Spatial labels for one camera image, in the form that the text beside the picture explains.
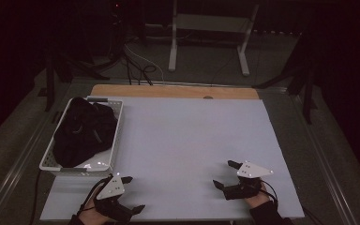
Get black floor cables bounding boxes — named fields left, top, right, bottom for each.
left=118, top=40, right=158, bottom=86

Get black tripod stand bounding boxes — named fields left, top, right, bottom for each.
left=252, top=31, right=319, bottom=126

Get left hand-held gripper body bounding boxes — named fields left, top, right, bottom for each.
left=93, top=173, right=135, bottom=223

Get black cloth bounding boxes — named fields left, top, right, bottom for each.
left=52, top=97, right=119, bottom=169

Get white plastic basket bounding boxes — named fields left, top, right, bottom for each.
left=38, top=96, right=125, bottom=177

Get black cable beside table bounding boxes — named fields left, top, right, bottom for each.
left=28, top=170, right=43, bottom=225

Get person's right hand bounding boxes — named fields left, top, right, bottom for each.
left=244, top=183, right=272, bottom=210

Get white metal stand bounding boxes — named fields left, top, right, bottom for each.
left=168, top=0, right=261, bottom=77

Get white table mat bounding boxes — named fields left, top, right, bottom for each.
left=39, top=96, right=306, bottom=222

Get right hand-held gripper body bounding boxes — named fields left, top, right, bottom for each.
left=223, top=160, right=275, bottom=202

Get person's left hand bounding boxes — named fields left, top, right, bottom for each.
left=77, top=187, right=111, bottom=225

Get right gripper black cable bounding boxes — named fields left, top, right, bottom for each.
left=258, top=179, right=279, bottom=207

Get metal floor rail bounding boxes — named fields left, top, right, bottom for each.
left=0, top=93, right=64, bottom=225
left=289, top=90, right=360, bottom=225

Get white floor cable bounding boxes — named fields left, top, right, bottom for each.
left=124, top=43, right=165, bottom=83

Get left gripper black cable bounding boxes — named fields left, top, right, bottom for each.
left=76, top=173, right=114, bottom=217

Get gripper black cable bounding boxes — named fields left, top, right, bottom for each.
left=76, top=173, right=114, bottom=217
left=258, top=179, right=279, bottom=207

